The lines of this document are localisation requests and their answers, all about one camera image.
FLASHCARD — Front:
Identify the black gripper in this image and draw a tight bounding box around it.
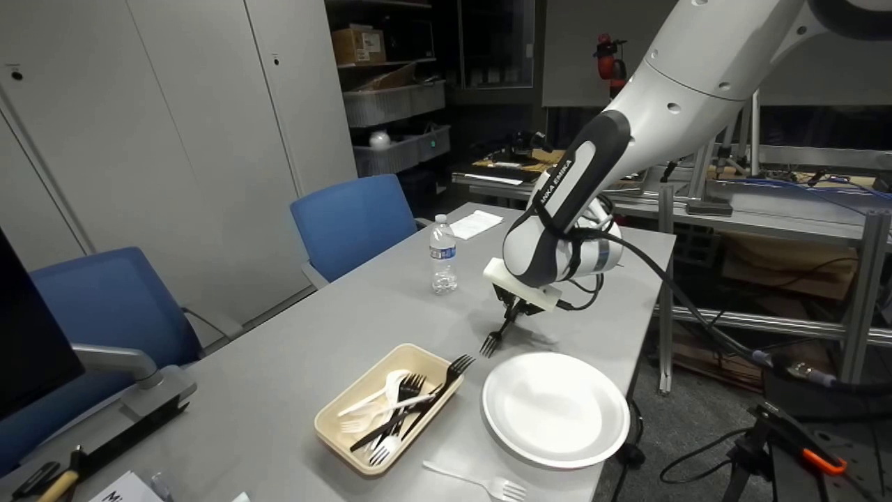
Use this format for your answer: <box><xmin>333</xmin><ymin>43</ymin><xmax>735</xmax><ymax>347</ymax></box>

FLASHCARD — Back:
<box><xmin>492</xmin><ymin>284</ymin><xmax>552</xmax><ymax>343</ymax></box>

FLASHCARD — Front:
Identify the black plastic fork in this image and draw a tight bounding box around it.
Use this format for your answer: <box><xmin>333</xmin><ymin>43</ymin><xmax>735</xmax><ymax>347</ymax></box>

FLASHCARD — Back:
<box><xmin>398</xmin><ymin>351</ymin><xmax>476</xmax><ymax>444</ymax></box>
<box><xmin>349</xmin><ymin>370</ymin><xmax>433</xmax><ymax>457</ymax></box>
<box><xmin>476</xmin><ymin>317</ymin><xmax>512</xmax><ymax>359</ymax></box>

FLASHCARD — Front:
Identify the white plastic fork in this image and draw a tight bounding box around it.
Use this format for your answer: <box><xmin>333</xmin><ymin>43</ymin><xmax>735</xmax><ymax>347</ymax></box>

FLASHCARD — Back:
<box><xmin>334</xmin><ymin>368</ymin><xmax>440</xmax><ymax>440</ymax></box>
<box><xmin>421</xmin><ymin>457</ymin><xmax>529</xmax><ymax>502</ymax></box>
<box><xmin>366</xmin><ymin>408</ymin><xmax>418</xmax><ymax>472</ymax></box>

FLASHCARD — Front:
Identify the white foam plate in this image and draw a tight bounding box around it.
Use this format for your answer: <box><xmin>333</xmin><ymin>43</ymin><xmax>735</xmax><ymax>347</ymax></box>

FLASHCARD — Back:
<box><xmin>479</xmin><ymin>349</ymin><xmax>634</xmax><ymax>472</ymax></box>

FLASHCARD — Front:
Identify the clear plastic water bottle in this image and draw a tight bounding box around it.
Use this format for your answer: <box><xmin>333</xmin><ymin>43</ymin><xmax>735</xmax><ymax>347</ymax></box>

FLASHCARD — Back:
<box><xmin>426</xmin><ymin>211</ymin><xmax>462</xmax><ymax>295</ymax></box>

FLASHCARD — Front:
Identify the white paper sheet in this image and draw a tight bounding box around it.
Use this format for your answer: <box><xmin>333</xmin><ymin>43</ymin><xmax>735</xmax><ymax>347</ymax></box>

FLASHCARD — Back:
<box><xmin>448</xmin><ymin>210</ymin><xmax>504</xmax><ymax>242</ymax></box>

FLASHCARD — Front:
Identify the blue office chair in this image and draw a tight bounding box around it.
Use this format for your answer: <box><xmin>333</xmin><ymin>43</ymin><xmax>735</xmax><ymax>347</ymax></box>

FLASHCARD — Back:
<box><xmin>0</xmin><ymin>246</ymin><xmax>206</xmax><ymax>479</ymax></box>
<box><xmin>288</xmin><ymin>172</ymin><xmax>418</xmax><ymax>288</ymax></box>

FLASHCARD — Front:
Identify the beige cutlery tray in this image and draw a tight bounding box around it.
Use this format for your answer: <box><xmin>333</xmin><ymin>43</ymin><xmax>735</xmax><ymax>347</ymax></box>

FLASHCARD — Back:
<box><xmin>312</xmin><ymin>340</ymin><xmax>465</xmax><ymax>479</ymax></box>

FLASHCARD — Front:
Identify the grey storage bin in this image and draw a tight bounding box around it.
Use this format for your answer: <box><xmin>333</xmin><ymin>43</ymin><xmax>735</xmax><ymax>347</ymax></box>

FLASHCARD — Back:
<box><xmin>342</xmin><ymin>80</ymin><xmax>448</xmax><ymax>131</ymax></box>
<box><xmin>351</xmin><ymin>124</ymin><xmax>454</xmax><ymax>178</ymax></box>

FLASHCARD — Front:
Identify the black tripod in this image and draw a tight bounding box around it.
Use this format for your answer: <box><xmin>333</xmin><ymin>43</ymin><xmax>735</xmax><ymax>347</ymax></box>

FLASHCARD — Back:
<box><xmin>662</xmin><ymin>408</ymin><xmax>784</xmax><ymax>502</ymax></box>

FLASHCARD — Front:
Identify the red fire extinguisher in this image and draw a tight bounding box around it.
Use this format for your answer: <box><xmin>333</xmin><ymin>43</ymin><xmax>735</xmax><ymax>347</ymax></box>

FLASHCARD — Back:
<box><xmin>595</xmin><ymin>34</ymin><xmax>630</xmax><ymax>98</ymax></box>

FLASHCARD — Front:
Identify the brown cardboard box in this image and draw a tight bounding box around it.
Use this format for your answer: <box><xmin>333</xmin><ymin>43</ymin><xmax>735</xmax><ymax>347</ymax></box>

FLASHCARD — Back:
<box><xmin>333</xmin><ymin>23</ymin><xmax>390</xmax><ymax>66</ymax></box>

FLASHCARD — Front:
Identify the orange and black clamp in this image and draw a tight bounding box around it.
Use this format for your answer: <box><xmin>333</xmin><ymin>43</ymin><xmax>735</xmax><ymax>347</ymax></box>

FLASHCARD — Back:
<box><xmin>754</xmin><ymin>400</ymin><xmax>850</xmax><ymax>479</ymax></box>

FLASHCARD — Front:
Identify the grey monitor stand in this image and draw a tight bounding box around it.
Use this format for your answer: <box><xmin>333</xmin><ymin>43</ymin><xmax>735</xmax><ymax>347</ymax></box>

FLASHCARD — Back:
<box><xmin>71</xmin><ymin>343</ymin><xmax>202</xmax><ymax>426</ymax></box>

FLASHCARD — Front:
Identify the black flat base bar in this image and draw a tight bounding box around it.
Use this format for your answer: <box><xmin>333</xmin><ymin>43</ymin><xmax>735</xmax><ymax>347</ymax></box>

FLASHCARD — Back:
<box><xmin>0</xmin><ymin>400</ymin><xmax>196</xmax><ymax>502</ymax></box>

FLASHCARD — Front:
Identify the small white printed box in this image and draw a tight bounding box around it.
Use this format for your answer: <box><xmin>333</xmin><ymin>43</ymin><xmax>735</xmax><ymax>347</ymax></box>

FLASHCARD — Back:
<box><xmin>86</xmin><ymin>469</ymin><xmax>168</xmax><ymax>502</ymax></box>

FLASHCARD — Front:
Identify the black monitor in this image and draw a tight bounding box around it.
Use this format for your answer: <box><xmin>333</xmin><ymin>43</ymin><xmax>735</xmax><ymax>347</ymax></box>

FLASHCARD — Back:
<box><xmin>0</xmin><ymin>228</ymin><xmax>86</xmax><ymax>425</ymax></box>

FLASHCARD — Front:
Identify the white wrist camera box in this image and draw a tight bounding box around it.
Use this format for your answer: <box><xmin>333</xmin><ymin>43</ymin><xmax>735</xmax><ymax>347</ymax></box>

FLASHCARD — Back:
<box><xmin>479</xmin><ymin>257</ymin><xmax>564</xmax><ymax>313</ymax></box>

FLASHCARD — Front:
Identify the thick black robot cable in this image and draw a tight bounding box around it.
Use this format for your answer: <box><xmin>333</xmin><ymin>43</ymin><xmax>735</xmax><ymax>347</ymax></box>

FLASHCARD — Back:
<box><xmin>556</xmin><ymin>220</ymin><xmax>892</xmax><ymax>393</ymax></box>

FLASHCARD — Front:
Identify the metal frame workbench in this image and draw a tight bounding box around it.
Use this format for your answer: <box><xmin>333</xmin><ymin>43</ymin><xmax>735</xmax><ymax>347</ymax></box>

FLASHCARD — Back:
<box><xmin>638</xmin><ymin>138</ymin><xmax>892</xmax><ymax>393</ymax></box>

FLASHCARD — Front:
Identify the tan handled tool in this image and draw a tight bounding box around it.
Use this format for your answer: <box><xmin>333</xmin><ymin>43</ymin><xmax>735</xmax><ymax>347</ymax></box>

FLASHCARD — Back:
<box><xmin>34</xmin><ymin>465</ymin><xmax>90</xmax><ymax>502</ymax></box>

